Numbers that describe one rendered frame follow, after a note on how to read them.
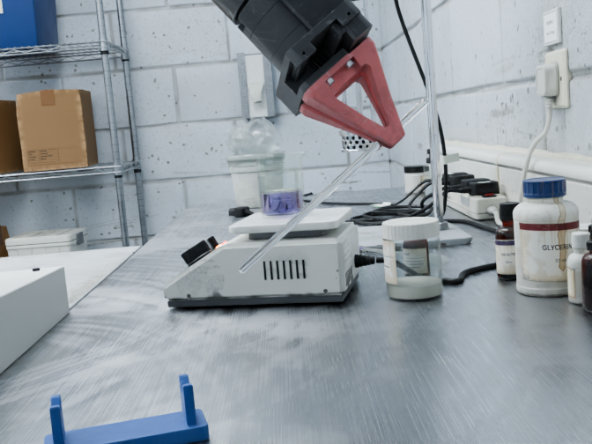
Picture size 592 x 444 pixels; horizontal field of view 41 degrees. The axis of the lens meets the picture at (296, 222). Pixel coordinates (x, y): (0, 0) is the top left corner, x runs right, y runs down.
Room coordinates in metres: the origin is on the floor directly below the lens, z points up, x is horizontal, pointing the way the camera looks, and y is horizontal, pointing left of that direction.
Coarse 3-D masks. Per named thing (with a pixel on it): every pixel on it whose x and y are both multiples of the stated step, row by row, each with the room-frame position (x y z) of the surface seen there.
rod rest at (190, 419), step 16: (192, 400) 0.48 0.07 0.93; (160, 416) 0.50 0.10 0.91; (176, 416) 0.50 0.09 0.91; (192, 416) 0.48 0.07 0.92; (64, 432) 0.48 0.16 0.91; (80, 432) 0.48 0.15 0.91; (96, 432) 0.48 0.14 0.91; (112, 432) 0.48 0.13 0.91; (128, 432) 0.48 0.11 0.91; (144, 432) 0.47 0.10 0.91; (160, 432) 0.47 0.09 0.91; (176, 432) 0.47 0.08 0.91; (192, 432) 0.48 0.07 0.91; (208, 432) 0.48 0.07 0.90
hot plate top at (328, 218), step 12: (252, 216) 0.92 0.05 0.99; (312, 216) 0.87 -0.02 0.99; (324, 216) 0.86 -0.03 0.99; (336, 216) 0.85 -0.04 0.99; (348, 216) 0.89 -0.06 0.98; (240, 228) 0.84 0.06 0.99; (252, 228) 0.83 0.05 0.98; (264, 228) 0.83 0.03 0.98; (276, 228) 0.83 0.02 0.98; (300, 228) 0.82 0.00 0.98; (312, 228) 0.82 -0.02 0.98; (324, 228) 0.82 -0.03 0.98
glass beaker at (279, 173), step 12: (264, 156) 0.87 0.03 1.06; (276, 156) 0.87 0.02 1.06; (288, 156) 0.87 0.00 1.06; (300, 156) 0.89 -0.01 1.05; (264, 168) 0.88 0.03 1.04; (276, 168) 0.87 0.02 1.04; (288, 168) 0.87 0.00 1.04; (300, 168) 0.89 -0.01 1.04; (264, 180) 0.88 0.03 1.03; (276, 180) 0.87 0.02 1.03; (288, 180) 0.87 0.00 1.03; (300, 180) 0.88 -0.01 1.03; (264, 192) 0.88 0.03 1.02; (276, 192) 0.87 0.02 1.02; (288, 192) 0.87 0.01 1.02; (300, 192) 0.88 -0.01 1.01; (264, 204) 0.88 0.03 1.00; (276, 204) 0.87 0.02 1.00; (288, 204) 0.87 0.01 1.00; (300, 204) 0.88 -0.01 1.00; (264, 216) 0.88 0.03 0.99; (276, 216) 0.87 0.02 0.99; (288, 216) 0.87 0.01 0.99
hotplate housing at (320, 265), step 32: (352, 224) 0.93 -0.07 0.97; (224, 256) 0.84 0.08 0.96; (288, 256) 0.82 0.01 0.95; (320, 256) 0.81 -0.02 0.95; (352, 256) 0.88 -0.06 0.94; (192, 288) 0.84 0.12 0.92; (224, 288) 0.84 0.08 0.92; (256, 288) 0.83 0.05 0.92; (288, 288) 0.82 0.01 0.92; (320, 288) 0.81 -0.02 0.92
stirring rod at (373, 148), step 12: (420, 108) 0.63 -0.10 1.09; (408, 120) 0.62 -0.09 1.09; (372, 144) 0.62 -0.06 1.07; (360, 156) 0.61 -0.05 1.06; (348, 168) 0.61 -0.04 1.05; (336, 180) 0.60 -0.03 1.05; (324, 192) 0.60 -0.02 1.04; (312, 204) 0.60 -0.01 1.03; (300, 216) 0.59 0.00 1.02; (288, 228) 0.59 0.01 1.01; (276, 240) 0.59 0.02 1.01; (264, 252) 0.58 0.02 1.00; (252, 264) 0.58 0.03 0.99
